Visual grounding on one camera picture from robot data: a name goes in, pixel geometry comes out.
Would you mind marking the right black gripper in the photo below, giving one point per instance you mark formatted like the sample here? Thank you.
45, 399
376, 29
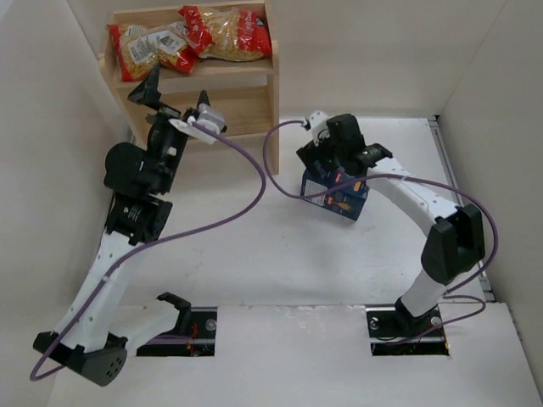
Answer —
314, 158

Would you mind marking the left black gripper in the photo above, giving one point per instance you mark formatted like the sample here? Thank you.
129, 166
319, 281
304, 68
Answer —
170, 112

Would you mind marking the blue Barilla pasta box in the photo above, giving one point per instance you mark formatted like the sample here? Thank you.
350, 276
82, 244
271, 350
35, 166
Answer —
347, 202

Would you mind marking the red pasta bag label side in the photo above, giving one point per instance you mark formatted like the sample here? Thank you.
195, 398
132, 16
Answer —
139, 48

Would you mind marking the red pasta bag front side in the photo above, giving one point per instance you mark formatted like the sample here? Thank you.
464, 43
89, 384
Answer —
236, 34

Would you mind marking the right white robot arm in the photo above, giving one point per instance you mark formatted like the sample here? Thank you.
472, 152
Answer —
454, 234

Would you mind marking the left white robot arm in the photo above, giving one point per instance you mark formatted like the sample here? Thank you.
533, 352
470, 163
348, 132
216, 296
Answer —
83, 341

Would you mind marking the wooden two-tier shelf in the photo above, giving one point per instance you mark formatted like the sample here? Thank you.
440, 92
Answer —
246, 93

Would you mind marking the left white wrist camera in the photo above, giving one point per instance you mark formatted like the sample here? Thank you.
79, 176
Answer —
203, 125

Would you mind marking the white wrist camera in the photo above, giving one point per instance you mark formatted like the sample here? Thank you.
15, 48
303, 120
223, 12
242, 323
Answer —
203, 125
316, 124

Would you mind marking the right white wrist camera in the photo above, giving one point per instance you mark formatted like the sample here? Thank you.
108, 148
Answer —
316, 124

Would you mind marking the left aluminium rail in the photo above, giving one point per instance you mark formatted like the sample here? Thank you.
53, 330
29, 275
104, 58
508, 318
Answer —
98, 255

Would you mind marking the aluminium rail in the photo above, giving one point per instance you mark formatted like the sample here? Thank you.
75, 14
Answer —
456, 177
98, 255

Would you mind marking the right aluminium rail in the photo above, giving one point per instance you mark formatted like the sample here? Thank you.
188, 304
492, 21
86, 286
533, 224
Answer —
456, 177

